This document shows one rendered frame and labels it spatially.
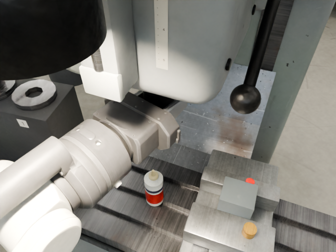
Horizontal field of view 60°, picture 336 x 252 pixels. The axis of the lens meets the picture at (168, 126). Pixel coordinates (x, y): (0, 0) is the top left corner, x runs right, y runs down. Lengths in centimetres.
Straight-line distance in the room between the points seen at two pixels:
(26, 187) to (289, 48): 64
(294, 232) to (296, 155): 145
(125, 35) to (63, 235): 20
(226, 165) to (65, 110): 38
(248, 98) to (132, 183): 48
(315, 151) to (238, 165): 156
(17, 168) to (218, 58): 21
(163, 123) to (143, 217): 33
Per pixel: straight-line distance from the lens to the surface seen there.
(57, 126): 66
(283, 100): 85
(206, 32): 25
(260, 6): 44
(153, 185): 61
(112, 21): 24
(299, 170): 205
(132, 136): 36
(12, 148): 78
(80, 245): 75
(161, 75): 29
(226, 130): 82
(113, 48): 25
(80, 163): 33
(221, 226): 54
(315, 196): 197
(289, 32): 75
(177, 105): 42
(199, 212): 55
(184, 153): 83
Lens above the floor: 152
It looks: 46 degrees down
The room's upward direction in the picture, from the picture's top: straight up
